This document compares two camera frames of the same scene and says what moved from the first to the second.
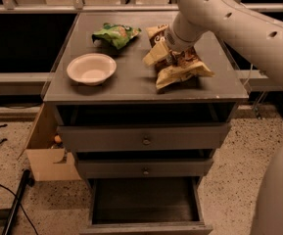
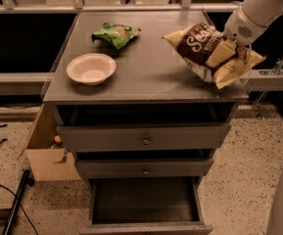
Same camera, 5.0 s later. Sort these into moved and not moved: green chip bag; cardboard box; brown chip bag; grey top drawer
Moved: brown chip bag
Not moved: grey top drawer; cardboard box; green chip bag
